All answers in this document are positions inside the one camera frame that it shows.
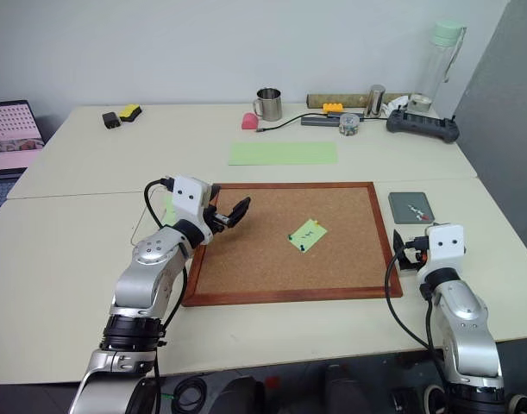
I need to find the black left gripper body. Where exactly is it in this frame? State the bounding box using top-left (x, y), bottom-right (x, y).
top-left (200, 204), bottom-right (230, 235)

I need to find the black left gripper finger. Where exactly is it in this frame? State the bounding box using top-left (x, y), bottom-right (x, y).
top-left (222, 208), bottom-right (247, 229)
top-left (229, 197), bottom-right (252, 218)

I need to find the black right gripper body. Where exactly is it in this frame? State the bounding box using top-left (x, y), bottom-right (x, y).
top-left (403, 235), bottom-right (429, 265)

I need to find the clear plastic container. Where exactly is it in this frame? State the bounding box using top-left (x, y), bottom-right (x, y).
top-left (337, 112), bottom-right (361, 138)

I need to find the gray square tray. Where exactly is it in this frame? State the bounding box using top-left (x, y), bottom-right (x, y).
top-left (387, 191), bottom-right (436, 226)

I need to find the long green paper strip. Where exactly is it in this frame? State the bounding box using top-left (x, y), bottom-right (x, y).
top-left (227, 141), bottom-right (339, 167)

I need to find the stainless steel mug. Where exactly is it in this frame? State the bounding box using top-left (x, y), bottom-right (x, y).
top-left (251, 87), bottom-right (284, 122)

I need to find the gray usb hub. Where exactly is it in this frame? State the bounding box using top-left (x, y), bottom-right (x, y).
top-left (300, 113), bottom-right (346, 128)

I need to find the black remote controller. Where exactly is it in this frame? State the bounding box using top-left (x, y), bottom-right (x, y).
top-left (385, 107), bottom-right (461, 146)

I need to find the yellow and black eraser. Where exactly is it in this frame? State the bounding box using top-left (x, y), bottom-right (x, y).
top-left (117, 103), bottom-right (144, 124)

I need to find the crumpled white paper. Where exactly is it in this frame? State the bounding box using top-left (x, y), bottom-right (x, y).
top-left (380, 96), bottom-right (410, 116)

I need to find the brown cardboard tube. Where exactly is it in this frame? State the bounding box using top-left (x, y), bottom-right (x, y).
top-left (305, 91), bottom-right (413, 110)

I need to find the small metal tin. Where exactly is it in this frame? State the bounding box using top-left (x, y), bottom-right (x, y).
top-left (407, 93), bottom-right (433, 116)

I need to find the steel cylinder tumbler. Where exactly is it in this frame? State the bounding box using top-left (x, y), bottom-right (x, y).
top-left (363, 84), bottom-right (387, 119)

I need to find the gray partition panel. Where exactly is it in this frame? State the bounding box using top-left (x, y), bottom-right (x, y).
top-left (449, 0), bottom-right (527, 342)

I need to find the dark rounded shape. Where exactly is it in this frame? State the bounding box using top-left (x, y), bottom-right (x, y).
top-left (221, 374), bottom-right (267, 414)

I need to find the clear bottle with green lid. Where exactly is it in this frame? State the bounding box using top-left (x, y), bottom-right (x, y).
top-left (419, 20), bottom-right (468, 109)

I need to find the laptop with pink screen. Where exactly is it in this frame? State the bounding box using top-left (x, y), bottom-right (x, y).
top-left (0, 99), bottom-right (46, 174)

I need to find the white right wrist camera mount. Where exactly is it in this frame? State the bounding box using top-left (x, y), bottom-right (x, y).
top-left (423, 223), bottom-right (467, 273)

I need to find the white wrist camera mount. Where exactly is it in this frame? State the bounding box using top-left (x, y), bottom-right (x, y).
top-left (171, 175), bottom-right (214, 226)
top-left (423, 223), bottom-right (467, 273)

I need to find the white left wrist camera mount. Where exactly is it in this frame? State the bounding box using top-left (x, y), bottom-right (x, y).
top-left (171, 175), bottom-right (214, 226)

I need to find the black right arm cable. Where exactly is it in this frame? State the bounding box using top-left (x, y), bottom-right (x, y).
top-left (384, 247), bottom-right (446, 377)

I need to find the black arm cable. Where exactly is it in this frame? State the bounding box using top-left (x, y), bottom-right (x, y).
top-left (143, 176), bottom-right (189, 414)
top-left (384, 247), bottom-right (446, 377)

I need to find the cork board with wooden frame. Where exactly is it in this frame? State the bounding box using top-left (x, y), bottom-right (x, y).
top-left (181, 181), bottom-right (405, 309)

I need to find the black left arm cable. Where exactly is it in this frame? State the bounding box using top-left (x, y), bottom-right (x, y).
top-left (143, 176), bottom-right (189, 414)

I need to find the black cable with plug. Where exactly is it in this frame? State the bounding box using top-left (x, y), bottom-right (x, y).
top-left (255, 112), bottom-right (325, 132)

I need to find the coiled black cable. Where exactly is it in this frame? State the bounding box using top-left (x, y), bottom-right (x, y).
top-left (171, 373), bottom-right (209, 411)

